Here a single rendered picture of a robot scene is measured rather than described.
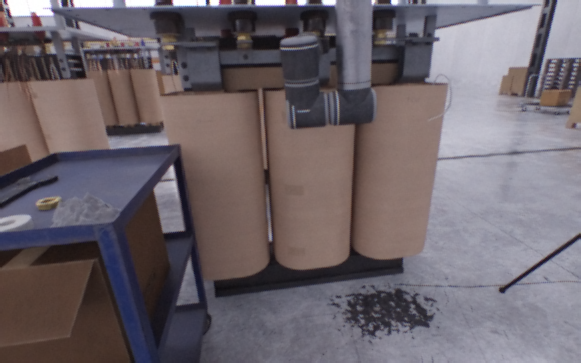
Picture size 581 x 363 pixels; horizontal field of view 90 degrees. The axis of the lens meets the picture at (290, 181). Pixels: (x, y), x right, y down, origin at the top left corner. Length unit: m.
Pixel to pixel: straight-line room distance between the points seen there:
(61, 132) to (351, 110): 2.81
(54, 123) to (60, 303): 2.74
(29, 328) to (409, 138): 1.36
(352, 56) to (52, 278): 0.86
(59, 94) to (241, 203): 2.29
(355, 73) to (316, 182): 0.59
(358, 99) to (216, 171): 0.67
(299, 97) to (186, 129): 0.54
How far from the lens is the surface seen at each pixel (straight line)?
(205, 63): 1.26
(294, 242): 1.46
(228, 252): 1.45
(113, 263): 0.66
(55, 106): 3.29
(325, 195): 1.37
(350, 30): 0.90
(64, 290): 0.69
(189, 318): 1.52
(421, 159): 1.50
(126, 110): 7.07
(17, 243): 0.71
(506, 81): 15.06
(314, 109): 0.91
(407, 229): 1.62
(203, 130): 1.24
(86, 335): 0.83
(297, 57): 0.87
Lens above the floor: 1.15
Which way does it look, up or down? 21 degrees down
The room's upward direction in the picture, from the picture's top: 2 degrees counter-clockwise
